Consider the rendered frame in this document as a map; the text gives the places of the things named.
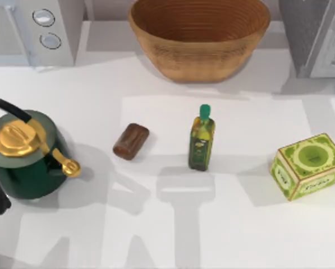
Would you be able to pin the green oil bottle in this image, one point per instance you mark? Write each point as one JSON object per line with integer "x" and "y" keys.
{"x": 201, "y": 141}

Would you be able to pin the brown bread loaf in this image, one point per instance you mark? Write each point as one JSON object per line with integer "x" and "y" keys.
{"x": 131, "y": 141}

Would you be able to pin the brown woven basket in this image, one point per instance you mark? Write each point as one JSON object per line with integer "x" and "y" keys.
{"x": 199, "y": 39}

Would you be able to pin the green and gold kettle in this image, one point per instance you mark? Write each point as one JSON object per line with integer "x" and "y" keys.
{"x": 29, "y": 162}

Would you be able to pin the green patterned box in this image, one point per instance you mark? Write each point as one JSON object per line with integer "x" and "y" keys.
{"x": 309, "y": 168}

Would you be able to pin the microwave knob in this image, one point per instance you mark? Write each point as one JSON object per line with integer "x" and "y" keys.
{"x": 43, "y": 17}
{"x": 50, "y": 41}

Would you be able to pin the pale microwave oven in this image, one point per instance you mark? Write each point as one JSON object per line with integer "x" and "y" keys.
{"x": 15, "y": 42}

